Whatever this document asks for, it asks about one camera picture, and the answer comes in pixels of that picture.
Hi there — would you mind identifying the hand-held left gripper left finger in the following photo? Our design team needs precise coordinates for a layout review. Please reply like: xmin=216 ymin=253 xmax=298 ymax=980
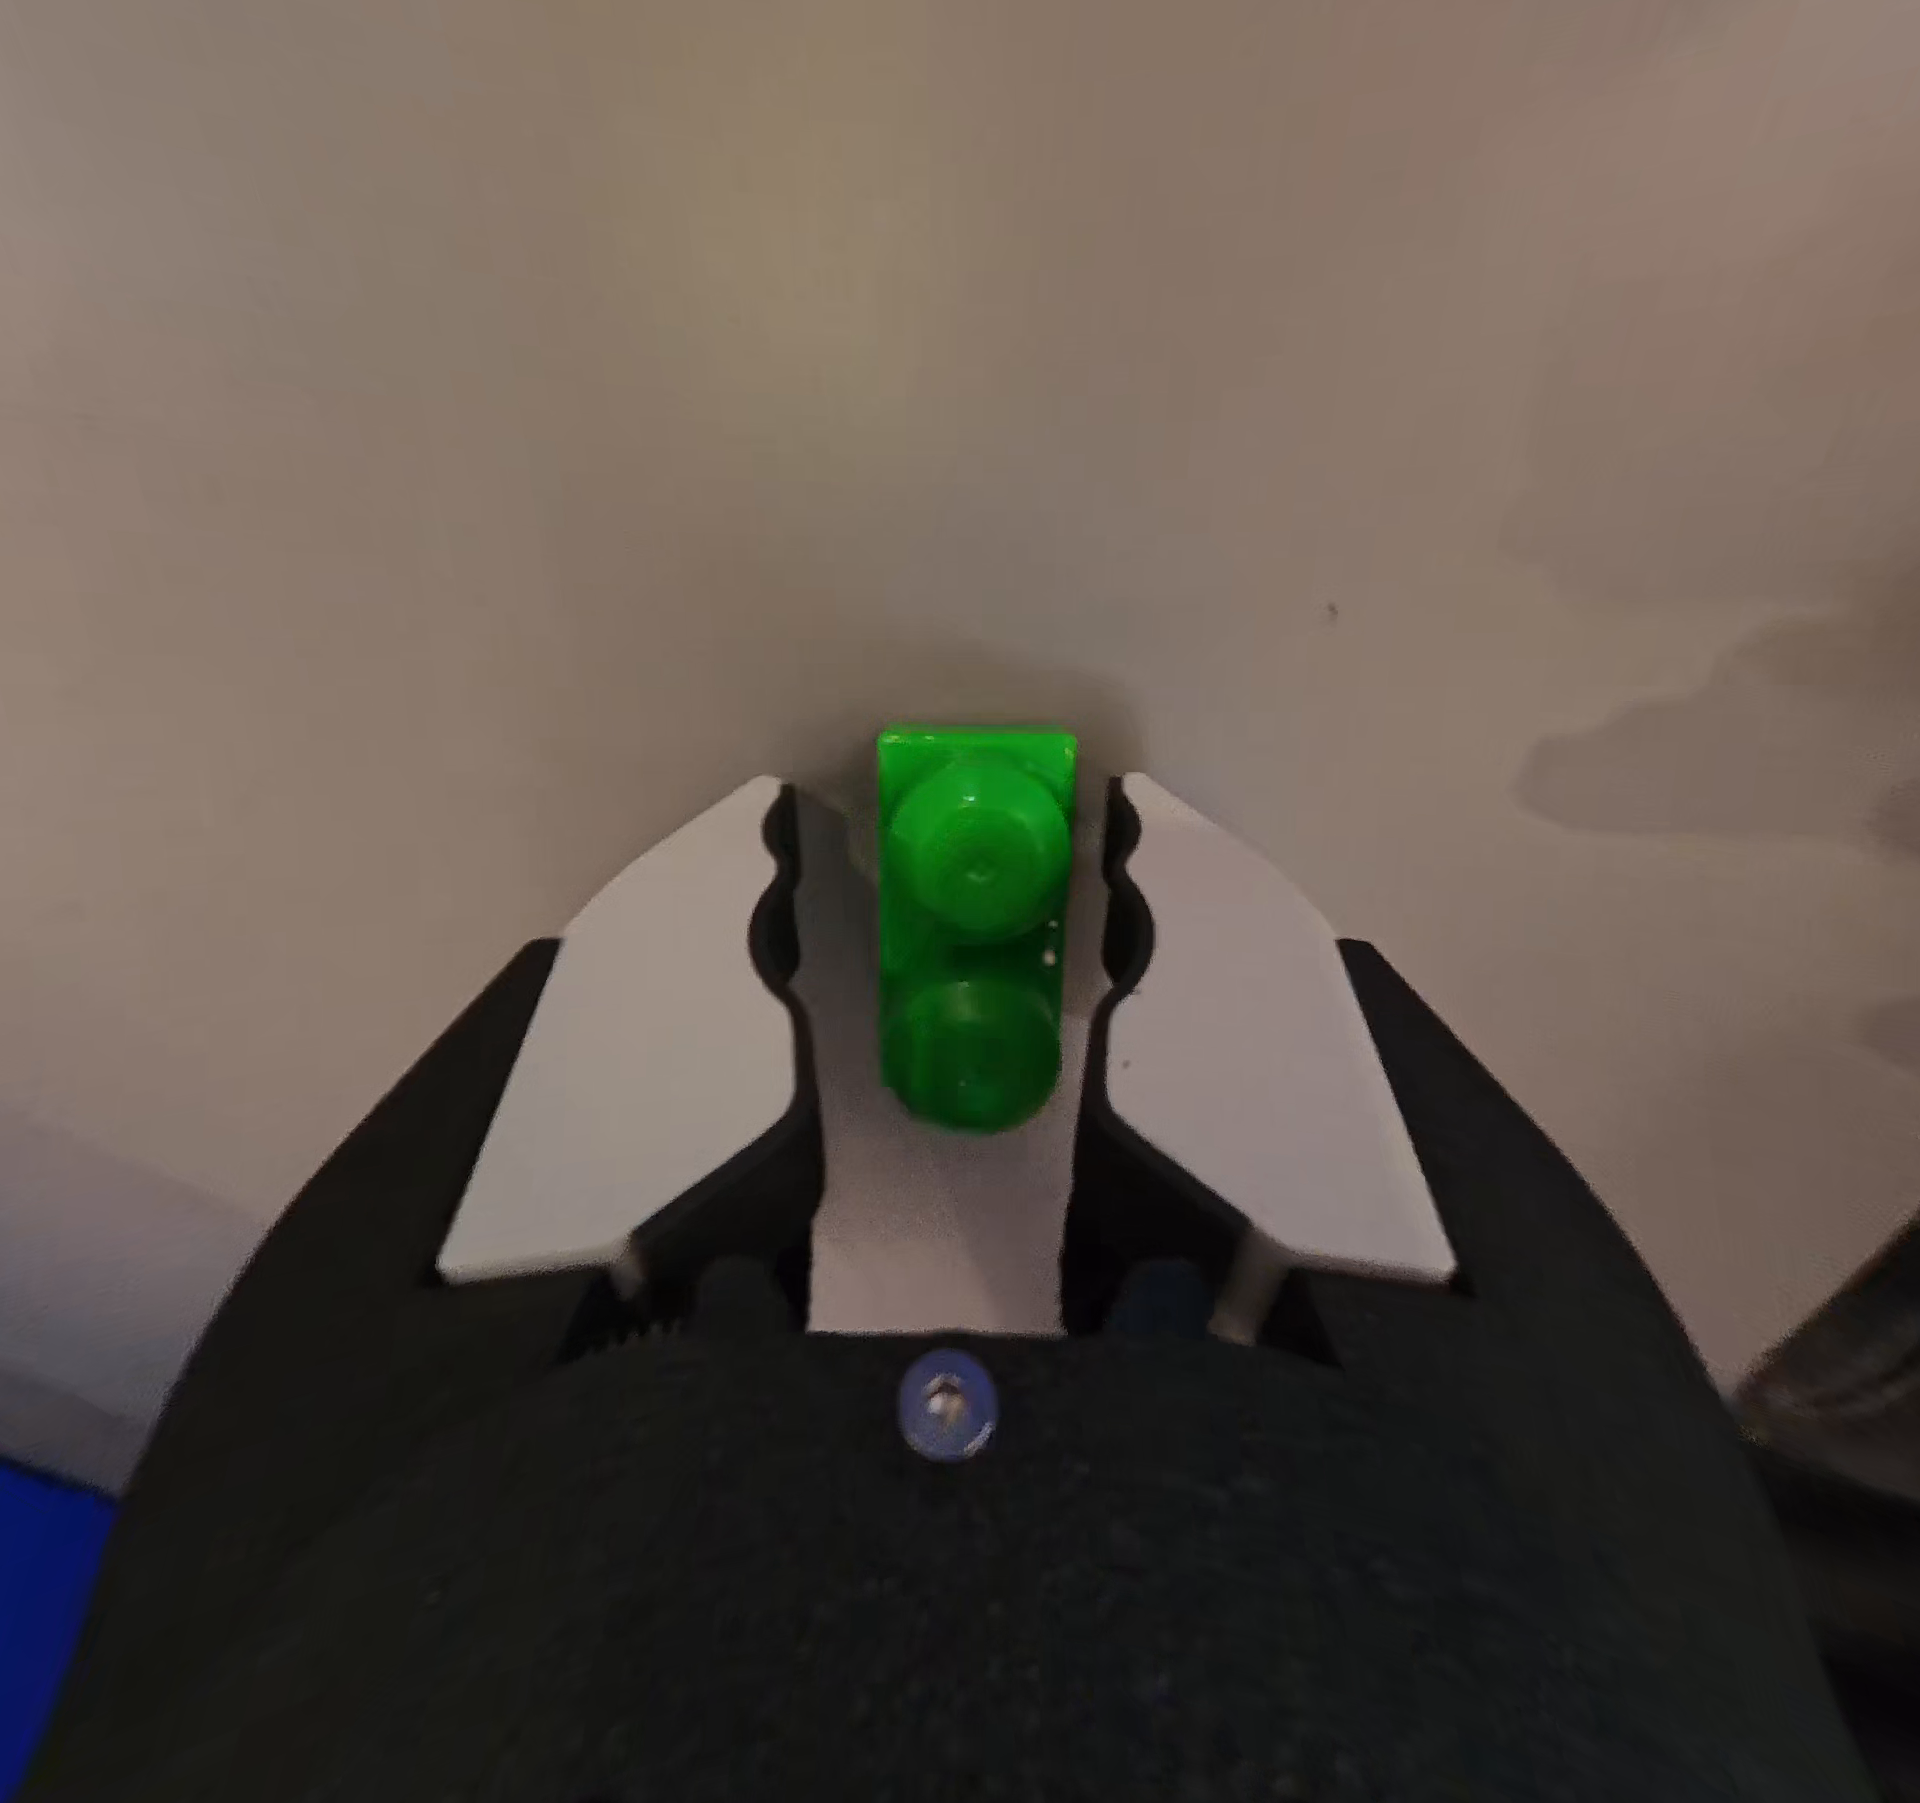
xmin=436 ymin=777 xmax=823 ymax=1289

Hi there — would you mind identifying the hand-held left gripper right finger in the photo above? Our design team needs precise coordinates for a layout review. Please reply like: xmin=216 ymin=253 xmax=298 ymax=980
xmin=1071 ymin=770 xmax=1456 ymax=1340

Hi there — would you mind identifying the green two-stud toy block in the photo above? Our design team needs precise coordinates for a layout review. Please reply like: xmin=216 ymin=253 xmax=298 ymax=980
xmin=874 ymin=726 xmax=1079 ymax=1137

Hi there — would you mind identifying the blue plastic bin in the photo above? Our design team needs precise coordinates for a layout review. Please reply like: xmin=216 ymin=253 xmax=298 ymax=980
xmin=0 ymin=1451 xmax=121 ymax=1803

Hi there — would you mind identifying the grey desk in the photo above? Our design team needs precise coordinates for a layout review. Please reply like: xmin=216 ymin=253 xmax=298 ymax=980
xmin=0 ymin=0 xmax=1920 ymax=1492

